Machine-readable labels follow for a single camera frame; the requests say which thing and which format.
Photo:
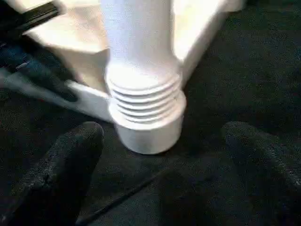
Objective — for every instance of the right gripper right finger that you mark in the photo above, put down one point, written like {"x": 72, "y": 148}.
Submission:
{"x": 265, "y": 164}

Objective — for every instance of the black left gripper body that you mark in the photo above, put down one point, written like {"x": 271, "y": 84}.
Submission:
{"x": 28, "y": 14}

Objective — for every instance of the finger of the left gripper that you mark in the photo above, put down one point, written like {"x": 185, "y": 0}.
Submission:
{"x": 42, "y": 70}

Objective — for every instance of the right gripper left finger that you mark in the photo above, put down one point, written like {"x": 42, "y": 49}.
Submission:
{"x": 58, "y": 176}

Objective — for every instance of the white plastic table top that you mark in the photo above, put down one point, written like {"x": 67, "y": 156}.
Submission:
{"x": 77, "y": 47}

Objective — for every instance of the white plastic table leg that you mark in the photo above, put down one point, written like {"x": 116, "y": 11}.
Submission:
{"x": 138, "y": 47}

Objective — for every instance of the black table mat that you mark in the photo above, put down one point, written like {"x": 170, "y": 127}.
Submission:
{"x": 235, "y": 94}

